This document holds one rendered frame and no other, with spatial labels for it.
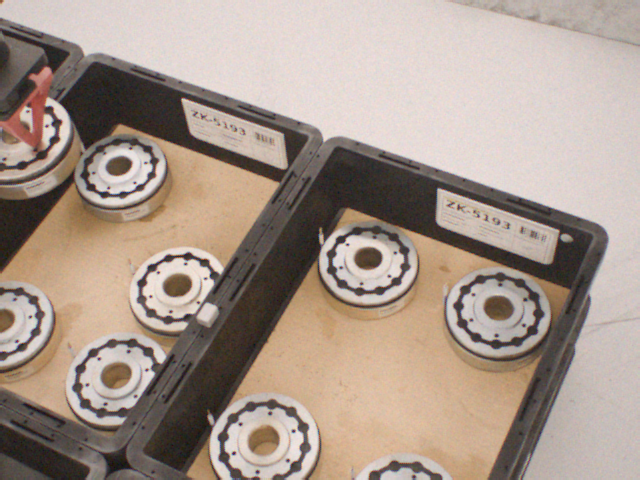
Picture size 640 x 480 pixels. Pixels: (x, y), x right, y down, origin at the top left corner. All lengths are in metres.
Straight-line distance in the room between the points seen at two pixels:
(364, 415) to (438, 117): 0.52
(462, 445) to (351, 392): 0.12
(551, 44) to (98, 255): 0.70
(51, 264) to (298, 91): 0.46
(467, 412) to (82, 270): 0.43
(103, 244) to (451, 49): 0.59
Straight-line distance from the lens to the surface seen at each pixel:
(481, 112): 1.40
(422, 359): 1.03
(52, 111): 1.02
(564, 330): 0.94
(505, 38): 1.49
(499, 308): 1.05
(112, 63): 1.18
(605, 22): 2.57
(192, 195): 1.17
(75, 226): 1.17
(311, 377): 1.03
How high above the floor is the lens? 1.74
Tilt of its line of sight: 55 degrees down
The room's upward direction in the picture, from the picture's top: 7 degrees counter-clockwise
